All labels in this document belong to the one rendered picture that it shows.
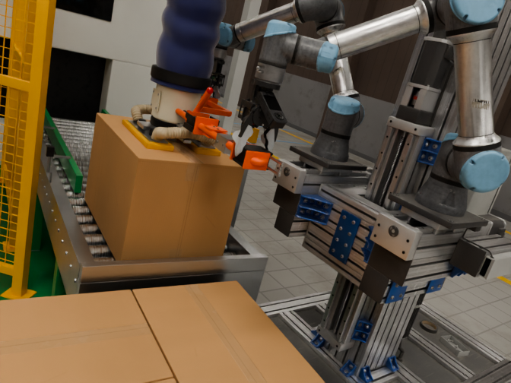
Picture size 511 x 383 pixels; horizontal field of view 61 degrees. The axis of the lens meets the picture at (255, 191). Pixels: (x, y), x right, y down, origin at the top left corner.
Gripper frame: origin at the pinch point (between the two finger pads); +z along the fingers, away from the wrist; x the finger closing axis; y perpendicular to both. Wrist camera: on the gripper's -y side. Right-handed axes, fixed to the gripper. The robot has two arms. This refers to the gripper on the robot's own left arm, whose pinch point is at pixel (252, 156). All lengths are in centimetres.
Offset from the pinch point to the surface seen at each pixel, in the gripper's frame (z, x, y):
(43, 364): 54, 48, -8
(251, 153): -1.8, 3.4, -4.0
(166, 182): 21.0, 9.8, 31.6
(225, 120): 48, -158, 307
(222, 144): 0.8, 3.7, 11.6
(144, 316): 54, 19, 6
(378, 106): 9, -549, 471
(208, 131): -0.2, 3.2, 22.9
